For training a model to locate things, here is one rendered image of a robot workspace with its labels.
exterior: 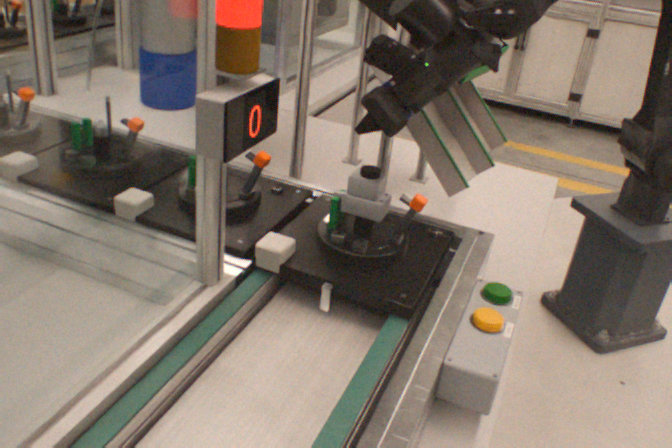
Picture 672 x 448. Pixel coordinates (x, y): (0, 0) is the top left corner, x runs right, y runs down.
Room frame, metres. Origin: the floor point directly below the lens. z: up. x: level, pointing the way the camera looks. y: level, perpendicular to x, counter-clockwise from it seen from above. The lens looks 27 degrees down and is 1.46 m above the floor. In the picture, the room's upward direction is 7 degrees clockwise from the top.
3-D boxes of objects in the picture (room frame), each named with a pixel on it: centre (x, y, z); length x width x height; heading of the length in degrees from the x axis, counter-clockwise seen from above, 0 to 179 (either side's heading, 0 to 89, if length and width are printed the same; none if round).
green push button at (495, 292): (0.74, -0.25, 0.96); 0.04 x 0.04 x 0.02
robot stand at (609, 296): (0.86, -0.47, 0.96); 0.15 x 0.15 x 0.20; 25
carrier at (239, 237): (0.92, 0.19, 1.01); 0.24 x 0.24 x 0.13; 70
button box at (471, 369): (0.68, -0.22, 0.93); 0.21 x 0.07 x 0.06; 160
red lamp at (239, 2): (0.70, 0.12, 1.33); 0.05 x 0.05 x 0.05
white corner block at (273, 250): (0.78, 0.07, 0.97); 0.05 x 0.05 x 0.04; 70
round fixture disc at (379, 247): (0.83, -0.05, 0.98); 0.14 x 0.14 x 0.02
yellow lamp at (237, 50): (0.70, 0.12, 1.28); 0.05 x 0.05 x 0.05
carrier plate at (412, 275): (0.83, -0.05, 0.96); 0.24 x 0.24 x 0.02; 70
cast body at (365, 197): (0.84, -0.04, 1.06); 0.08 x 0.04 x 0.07; 70
